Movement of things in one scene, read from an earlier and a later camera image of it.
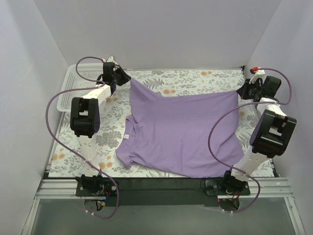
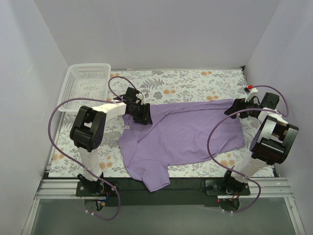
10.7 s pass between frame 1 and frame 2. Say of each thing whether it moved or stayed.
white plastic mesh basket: stayed
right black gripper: moved
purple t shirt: moved
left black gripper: moved
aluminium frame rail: stayed
